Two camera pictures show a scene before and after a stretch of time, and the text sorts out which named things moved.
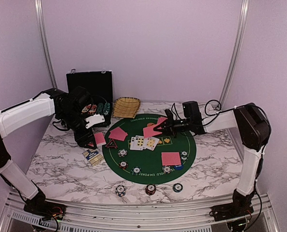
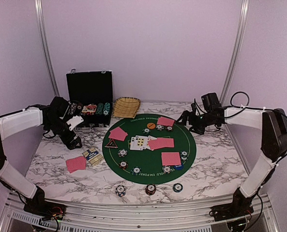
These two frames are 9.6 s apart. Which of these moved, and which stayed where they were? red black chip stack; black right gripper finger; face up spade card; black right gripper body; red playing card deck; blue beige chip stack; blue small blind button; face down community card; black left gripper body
Moved: black left gripper body; face down community card; black right gripper body; red playing card deck; black right gripper finger
Stayed: blue beige chip stack; blue small blind button; face up spade card; red black chip stack
